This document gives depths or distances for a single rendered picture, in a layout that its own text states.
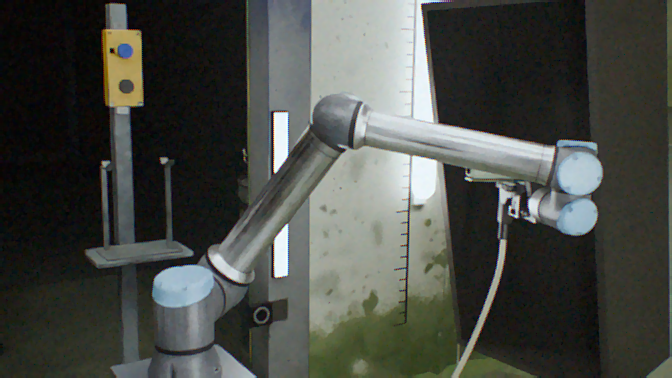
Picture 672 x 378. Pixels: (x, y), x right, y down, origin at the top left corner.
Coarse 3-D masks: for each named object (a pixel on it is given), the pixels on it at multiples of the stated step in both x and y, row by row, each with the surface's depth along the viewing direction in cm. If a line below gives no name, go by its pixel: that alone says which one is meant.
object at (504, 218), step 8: (472, 176) 191; (480, 176) 191; (488, 176) 192; (496, 176) 193; (504, 176) 193; (496, 184) 194; (504, 208) 196; (504, 216) 196; (512, 216) 197; (504, 224) 197; (504, 232) 197
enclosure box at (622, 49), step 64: (448, 0) 209; (512, 0) 191; (576, 0) 215; (640, 0) 185; (448, 64) 230; (512, 64) 241; (576, 64) 221; (640, 64) 190; (512, 128) 249; (576, 128) 228; (640, 128) 194; (448, 192) 238; (640, 192) 199; (448, 256) 243; (512, 256) 265; (576, 256) 243; (640, 256) 205; (512, 320) 262; (576, 320) 252; (640, 320) 210
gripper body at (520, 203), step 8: (520, 184) 188; (520, 192) 184; (512, 200) 189; (520, 200) 184; (528, 200) 183; (512, 208) 187; (520, 208) 184; (528, 208) 183; (520, 216) 185; (528, 216) 182
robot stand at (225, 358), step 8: (216, 344) 202; (224, 352) 197; (144, 360) 191; (224, 360) 191; (232, 360) 191; (112, 368) 185; (120, 368) 185; (128, 368) 186; (136, 368) 186; (144, 368) 186; (224, 368) 186; (232, 368) 186; (240, 368) 186; (112, 376) 185; (120, 376) 181; (128, 376) 181; (136, 376) 181; (144, 376) 181; (224, 376) 181; (232, 376) 181; (240, 376) 182; (248, 376) 182
